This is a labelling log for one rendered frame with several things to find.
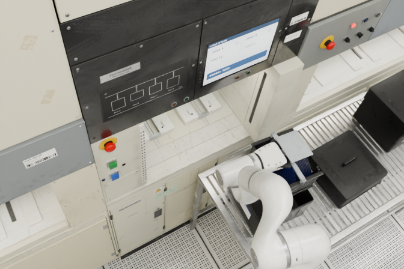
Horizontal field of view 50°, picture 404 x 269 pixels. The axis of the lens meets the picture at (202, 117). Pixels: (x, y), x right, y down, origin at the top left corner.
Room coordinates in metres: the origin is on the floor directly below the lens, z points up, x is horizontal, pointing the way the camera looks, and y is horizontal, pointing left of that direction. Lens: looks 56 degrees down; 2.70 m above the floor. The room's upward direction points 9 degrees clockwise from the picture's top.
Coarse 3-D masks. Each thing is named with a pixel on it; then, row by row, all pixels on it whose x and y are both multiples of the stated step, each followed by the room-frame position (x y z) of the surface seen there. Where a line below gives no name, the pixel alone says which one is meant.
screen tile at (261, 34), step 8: (256, 32) 1.07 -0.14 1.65; (264, 32) 1.09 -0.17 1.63; (272, 32) 1.12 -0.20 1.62; (248, 40) 1.05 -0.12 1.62; (256, 40) 1.08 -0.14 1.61; (264, 40) 1.10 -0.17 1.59; (248, 48) 1.06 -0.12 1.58; (256, 48) 1.08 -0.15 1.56; (264, 48) 1.11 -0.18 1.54; (240, 56) 1.04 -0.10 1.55
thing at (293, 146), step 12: (288, 132) 1.01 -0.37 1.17; (252, 144) 0.92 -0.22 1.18; (264, 144) 0.94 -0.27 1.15; (288, 144) 0.89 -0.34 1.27; (300, 144) 0.90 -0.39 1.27; (288, 156) 0.84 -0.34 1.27; (300, 156) 0.84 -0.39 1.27; (300, 180) 0.79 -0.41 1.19; (312, 180) 0.83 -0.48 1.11; (300, 192) 0.82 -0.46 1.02
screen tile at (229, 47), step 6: (240, 42) 1.03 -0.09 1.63; (216, 48) 0.97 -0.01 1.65; (222, 48) 0.99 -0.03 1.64; (228, 48) 1.01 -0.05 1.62; (234, 48) 1.02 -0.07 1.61; (210, 54) 0.96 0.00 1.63; (216, 54) 0.98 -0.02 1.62; (234, 54) 1.02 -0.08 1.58; (222, 60) 1.00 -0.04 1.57; (228, 60) 1.01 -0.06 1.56; (234, 60) 1.03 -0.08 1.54; (210, 66) 0.97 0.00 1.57; (216, 66) 0.98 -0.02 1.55
